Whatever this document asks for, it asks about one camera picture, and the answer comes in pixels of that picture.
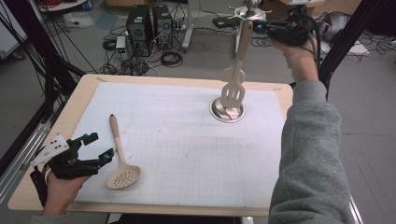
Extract beige slotted spatula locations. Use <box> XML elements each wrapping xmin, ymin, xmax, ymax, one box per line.
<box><xmin>219</xmin><ymin>20</ymin><xmax>254</xmax><ymax>110</ymax></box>

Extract steel utensil stand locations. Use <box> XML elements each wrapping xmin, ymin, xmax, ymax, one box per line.
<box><xmin>209</xmin><ymin>0</ymin><xmax>273</xmax><ymax>123</ymax></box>

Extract person's right hand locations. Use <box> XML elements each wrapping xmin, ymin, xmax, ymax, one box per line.
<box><xmin>270</xmin><ymin>36</ymin><xmax>319</xmax><ymax>84</ymax></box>

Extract brown cardboard box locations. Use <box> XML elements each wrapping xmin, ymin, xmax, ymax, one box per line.
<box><xmin>261</xmin><ymin>0</ymin><xmax>290</xmax><ymax>21</ymax></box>

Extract coil of black cable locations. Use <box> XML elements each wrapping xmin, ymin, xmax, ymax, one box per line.
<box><xmin>160</xmin><ymin>50</ymin><xmax>184</xmax><ymax>68</ymax></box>

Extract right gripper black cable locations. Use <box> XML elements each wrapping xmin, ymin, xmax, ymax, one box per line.
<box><xmin>303</xmin><ymin>13</ymin><xmax>322</xmax><ymax>73</ymax></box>

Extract black computer tower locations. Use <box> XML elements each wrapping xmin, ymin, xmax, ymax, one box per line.
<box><xmin>125</xmin><ymin>5</ymin><xmax>154</xmax><ymax>58</ymax></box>
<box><xmin>151</xmin><ymin>4</ymin><xmax>174</xmax><ymax>50</ymax></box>

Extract tangle of black cables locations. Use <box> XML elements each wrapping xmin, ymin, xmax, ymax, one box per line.
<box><xmin>99</xmin><ymin>26</ymin><xmax>157</xmax><ymax>77</ymax></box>

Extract flat black box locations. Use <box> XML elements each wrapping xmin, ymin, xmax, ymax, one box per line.
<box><xmin>212</xmin><ymin>15</ymin><xmax>241</xmax><ymax>30</ymax></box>

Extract small white device box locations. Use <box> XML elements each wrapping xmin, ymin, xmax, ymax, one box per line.
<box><xmin>115</xmin><ymin>35</ymin><xmax>127</xmax><ymax>54</ymax></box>

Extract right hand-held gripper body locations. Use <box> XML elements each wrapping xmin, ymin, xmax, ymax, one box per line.
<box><xmin>267</xmin><ymin>0</ymin><xmax>325</xmax><ymax>48</ymax></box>

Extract white stand leg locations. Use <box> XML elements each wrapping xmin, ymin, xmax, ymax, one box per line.
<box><xmin>234</xmin><ymin>18</ymin><xmax>246</xmax><ymax>55</ymax></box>

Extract beige perforated skimmer spoon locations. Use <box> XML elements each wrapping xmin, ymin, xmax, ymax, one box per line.
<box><xmin>106</xmin><ymin>113</ymin><xmax>142</xmax><ymax>190</ymax></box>

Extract white grid mat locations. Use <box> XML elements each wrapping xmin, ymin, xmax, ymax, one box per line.
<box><xmin>73</xmin><ymin>81</ymin><xmax>286</xmax><ymax>209</ymax></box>

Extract aluminium rail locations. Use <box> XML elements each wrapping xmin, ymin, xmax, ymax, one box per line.
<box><xmin>348</xmin><ymin>194</ymin><xmax>363</xmax><ymax>224</ymax></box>
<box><xmin>0</xmin><ymin>102</ymin><xmax>60</xmax><ymax>203</ymax></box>

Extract grey stand leg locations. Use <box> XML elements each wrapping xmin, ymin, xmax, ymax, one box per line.
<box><xmin>181</xmin><ymin>0</ymin><xmax>195</xmax><ymax>52</ymax></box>

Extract grey bag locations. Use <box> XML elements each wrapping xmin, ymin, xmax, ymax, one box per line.
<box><xmin>316</xmin><ymin>11</ymin><xmax>353</xmax><ymax>43</ymax></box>

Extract thin black cable loops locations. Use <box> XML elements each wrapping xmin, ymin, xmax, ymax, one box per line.
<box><xmin>250</xmin><ymin>36</ymin><xmax>276</xmax><ymax>49</ymax></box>

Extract white flat board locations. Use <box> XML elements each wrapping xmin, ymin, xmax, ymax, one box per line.
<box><xmin>320</xmin><ymin>38</ymin><xmax>372</xmax><ymax>57</ymax></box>

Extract white round table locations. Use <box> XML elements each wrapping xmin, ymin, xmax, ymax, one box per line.
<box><xmin>36</xmin><ymin>0</ymin><xmax>88</xmax><ymax>13</ymax></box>

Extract clear plastic bag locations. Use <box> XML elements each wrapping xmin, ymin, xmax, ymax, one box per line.
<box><xmin>64</xmin><ymin>11</ymin><xmax>95</xmax><ymax>29</ymax></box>

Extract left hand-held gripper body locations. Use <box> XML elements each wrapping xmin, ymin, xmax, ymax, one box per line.
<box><xmin>29</xmin><ymin>133</ymin><xmax>106</xmax><ymax>181</ymax></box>

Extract black metal frame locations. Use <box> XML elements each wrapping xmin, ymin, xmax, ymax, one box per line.
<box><xmin>289</xmin><ymin>0</ymin><xmax>387</xmax><ymax>101</ymax></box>
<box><xmin>3</xmin><ymin>0</ymin><xmax>87</xmax><ymax>124</ymax></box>

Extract white cabinet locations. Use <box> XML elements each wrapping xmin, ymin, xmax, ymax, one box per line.
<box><xmin>0</xmin><ymin>0</ymin><xmax>28</xmax><ymax>60</ymax></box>

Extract person's left hand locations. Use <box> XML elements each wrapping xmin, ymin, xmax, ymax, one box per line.
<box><xmin>42</xmin><ymin>172</ymin><xmax>92</xmax><ymax>217</ymax></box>

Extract left gripper black strap cable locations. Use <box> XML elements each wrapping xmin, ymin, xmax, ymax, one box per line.
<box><xmin>30</xmin><ymin>166</ymin><xmax>50</xmax><ymax>208</ymax></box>

